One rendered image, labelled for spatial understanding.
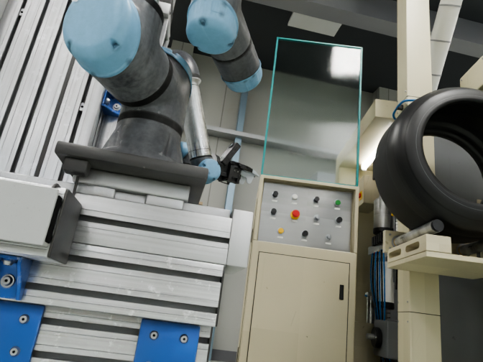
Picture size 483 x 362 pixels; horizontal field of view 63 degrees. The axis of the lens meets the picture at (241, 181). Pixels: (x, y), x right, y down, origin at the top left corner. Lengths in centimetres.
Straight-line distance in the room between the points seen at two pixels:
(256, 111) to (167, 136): 504
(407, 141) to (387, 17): 340
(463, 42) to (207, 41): 479
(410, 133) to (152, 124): 111
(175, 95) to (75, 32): 19
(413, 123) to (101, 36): 124
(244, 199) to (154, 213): 458
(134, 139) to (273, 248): 152
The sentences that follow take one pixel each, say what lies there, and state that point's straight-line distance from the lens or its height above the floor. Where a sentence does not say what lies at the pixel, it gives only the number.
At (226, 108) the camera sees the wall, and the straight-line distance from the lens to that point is 563.
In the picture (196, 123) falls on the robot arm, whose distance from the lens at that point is 131.
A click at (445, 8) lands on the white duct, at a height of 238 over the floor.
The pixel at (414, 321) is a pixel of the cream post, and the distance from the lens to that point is 187.
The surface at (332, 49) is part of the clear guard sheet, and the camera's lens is 270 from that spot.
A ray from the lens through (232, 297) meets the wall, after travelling 498.
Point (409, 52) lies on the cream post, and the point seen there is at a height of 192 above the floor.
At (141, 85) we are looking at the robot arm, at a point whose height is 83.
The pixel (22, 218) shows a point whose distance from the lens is 52.
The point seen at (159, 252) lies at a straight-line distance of 61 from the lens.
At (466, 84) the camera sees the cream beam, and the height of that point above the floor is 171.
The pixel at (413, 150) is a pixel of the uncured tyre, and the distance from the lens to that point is 156.
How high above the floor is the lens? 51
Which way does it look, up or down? 19 degrees up
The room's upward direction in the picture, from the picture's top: 8 degrees clockwise
